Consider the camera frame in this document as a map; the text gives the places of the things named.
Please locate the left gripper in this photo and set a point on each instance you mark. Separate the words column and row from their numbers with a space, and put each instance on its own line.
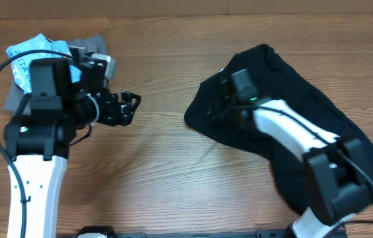
column 125, row 114

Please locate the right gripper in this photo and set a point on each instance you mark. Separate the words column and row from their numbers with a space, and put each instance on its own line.
column 218, row 99

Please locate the black t-shirt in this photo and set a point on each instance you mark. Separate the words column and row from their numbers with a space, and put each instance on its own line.
column 274, row 77

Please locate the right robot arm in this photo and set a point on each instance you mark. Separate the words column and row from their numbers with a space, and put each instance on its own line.
column 338, row 182

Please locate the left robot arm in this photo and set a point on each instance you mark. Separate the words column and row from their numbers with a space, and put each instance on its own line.
column 66, row 96

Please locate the light blue printed t-shirt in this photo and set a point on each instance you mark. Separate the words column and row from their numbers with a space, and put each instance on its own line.
column 20, row 66

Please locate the grey folded garment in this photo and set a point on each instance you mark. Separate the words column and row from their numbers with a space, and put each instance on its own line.
column 94, row 44

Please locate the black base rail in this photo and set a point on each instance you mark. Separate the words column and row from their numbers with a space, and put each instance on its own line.
column 186, row 234

